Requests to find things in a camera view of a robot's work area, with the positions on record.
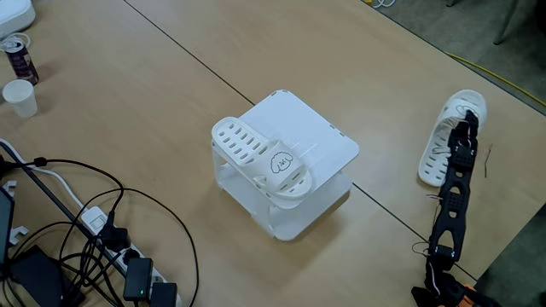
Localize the white coiled cable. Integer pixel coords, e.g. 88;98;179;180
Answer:
0;32;32;53

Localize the grey chair leg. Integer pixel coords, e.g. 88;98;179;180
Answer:
493;0;520;46

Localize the black adapter with green light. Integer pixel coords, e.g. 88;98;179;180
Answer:
123;257;154;302

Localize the white slipper with dog print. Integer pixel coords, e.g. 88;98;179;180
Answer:
211;116;314;201
417;89;488;188

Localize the black power adapter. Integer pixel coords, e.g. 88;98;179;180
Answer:
149;281;178;307

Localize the black cable with ferrite bead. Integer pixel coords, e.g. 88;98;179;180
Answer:
0;156;125;227

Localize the black flat power brick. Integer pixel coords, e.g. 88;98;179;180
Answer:
8;245;86;307

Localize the thin dark twig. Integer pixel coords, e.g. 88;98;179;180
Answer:
483;143;494;179

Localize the dark laptop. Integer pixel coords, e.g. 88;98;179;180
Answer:
0;187;16;268

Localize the long black looping cable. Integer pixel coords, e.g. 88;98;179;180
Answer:
59;187;200;307

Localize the dark purple drink can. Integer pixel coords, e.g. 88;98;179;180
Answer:
3;38;40;86

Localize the white flat device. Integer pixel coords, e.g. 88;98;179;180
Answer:
0;0;37;40

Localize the white two-tier shoe rack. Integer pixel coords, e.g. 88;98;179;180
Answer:
211;89;361;242

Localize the white paper cup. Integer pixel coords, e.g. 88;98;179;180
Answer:
2;78;38;119

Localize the white power strip cord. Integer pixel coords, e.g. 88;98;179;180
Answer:
0;136;86;211

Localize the white power strip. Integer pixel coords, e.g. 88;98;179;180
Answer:
79;206;183;307

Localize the yellow floor cable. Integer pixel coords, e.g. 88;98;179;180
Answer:
445;51;546;108

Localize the black power plug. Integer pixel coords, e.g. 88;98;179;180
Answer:
98;211;131;252

